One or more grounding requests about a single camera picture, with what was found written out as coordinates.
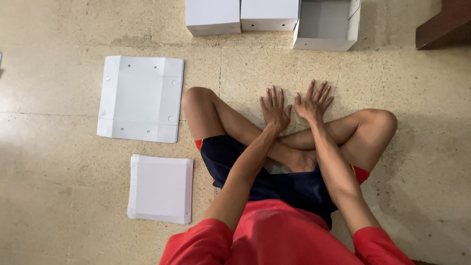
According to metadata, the red shirt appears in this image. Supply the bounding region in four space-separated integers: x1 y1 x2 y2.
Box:
159 199 416 265

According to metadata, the stack of flat white sheets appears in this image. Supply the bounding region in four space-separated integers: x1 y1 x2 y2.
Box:
127 154 194 225

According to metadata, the closed white cardboard box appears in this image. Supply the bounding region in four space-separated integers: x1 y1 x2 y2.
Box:
240 0 301 32
185 0 242 37

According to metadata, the person's right leg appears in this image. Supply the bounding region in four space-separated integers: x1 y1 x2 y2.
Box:
276 108 398 174

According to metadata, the person's right hand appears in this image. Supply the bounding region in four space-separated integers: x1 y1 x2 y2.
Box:
294 80 335 125

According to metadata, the brown wooden furniture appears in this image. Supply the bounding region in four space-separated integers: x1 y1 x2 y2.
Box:
415 0 471 51

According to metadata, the open white cardboard box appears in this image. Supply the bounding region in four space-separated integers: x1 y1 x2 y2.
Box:
292 0 362 52

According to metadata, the person's left leg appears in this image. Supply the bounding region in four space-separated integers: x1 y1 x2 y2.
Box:
181 86 319 173

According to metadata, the person's left hand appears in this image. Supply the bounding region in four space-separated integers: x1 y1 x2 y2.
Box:
259 85 293 134

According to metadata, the person's leg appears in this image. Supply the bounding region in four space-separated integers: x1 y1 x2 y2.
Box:
276 108 398 174
181 86 319 173

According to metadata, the dark blue shorts red trim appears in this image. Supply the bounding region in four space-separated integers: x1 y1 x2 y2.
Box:
194 134 370 230

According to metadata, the unfolded flat white cardboard box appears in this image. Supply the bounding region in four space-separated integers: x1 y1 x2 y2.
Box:
97 55 185 144

